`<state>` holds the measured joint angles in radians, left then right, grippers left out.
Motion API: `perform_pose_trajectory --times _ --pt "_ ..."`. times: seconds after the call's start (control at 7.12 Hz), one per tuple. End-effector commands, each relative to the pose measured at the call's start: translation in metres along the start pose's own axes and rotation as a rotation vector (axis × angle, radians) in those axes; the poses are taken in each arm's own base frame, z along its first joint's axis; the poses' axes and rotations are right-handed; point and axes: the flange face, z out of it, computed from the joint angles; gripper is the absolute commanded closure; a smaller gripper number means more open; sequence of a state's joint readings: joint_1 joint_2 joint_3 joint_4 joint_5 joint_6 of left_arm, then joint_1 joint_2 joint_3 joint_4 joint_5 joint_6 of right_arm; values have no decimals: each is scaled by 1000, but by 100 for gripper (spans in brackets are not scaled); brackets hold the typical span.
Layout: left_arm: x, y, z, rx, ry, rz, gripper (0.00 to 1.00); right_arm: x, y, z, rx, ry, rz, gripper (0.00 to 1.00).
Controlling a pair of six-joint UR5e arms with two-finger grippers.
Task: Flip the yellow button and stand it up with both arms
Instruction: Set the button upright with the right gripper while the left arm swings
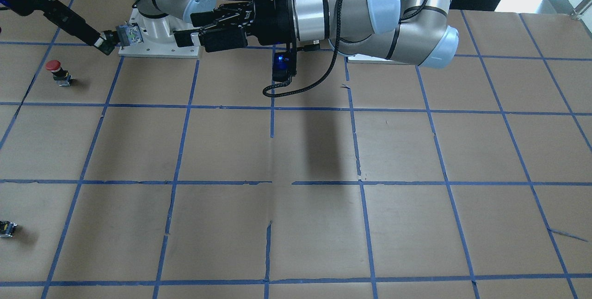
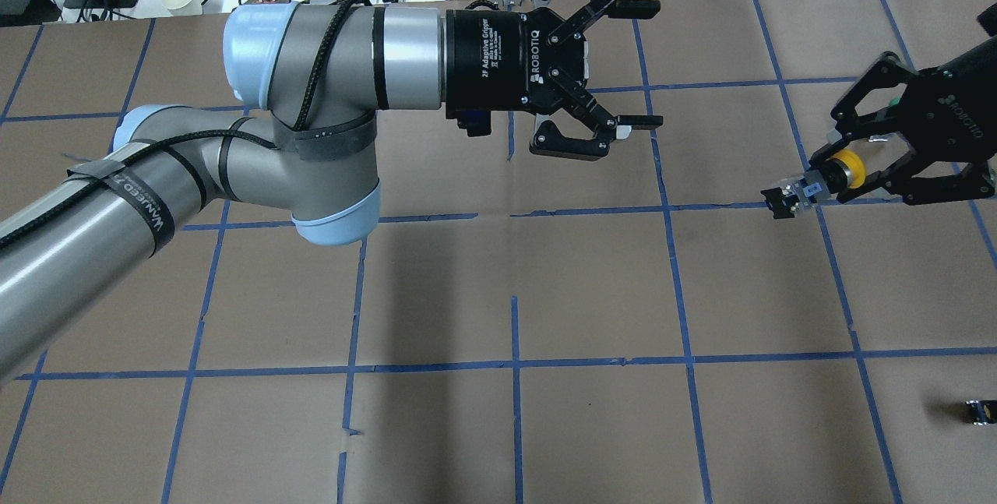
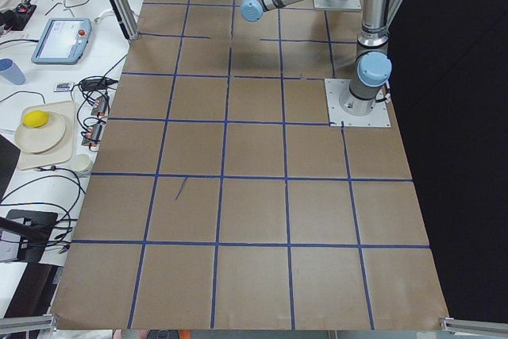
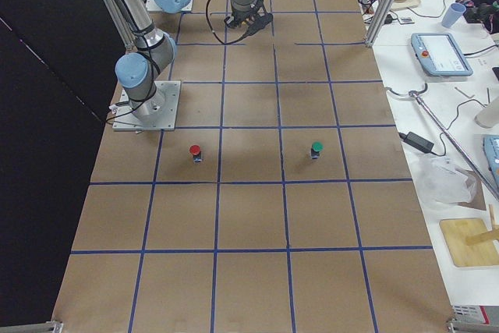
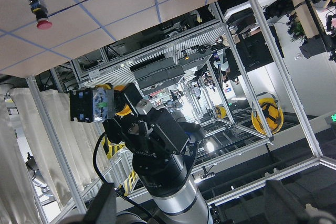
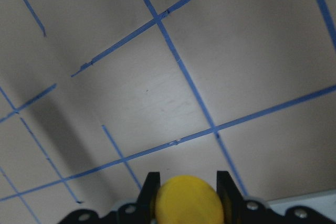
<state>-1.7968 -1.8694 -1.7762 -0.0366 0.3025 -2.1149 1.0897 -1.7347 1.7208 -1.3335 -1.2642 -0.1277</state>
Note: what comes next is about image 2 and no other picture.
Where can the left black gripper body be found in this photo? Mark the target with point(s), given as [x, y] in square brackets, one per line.
[487, 60]

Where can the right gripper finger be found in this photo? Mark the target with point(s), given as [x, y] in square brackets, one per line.
[901, 178]
[871, 108]

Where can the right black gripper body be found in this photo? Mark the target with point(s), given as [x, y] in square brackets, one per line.
[956, 111]

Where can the yellow push button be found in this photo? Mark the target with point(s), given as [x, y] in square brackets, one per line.
[821, 182]

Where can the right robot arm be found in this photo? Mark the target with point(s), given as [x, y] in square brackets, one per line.
[988, 21]

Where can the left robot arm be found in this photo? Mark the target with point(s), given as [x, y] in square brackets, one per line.
[323, 72]

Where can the red push button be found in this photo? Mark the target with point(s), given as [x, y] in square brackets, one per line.
[981, 411]

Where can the white paper cup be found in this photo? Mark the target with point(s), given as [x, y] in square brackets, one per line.
[183, 7]

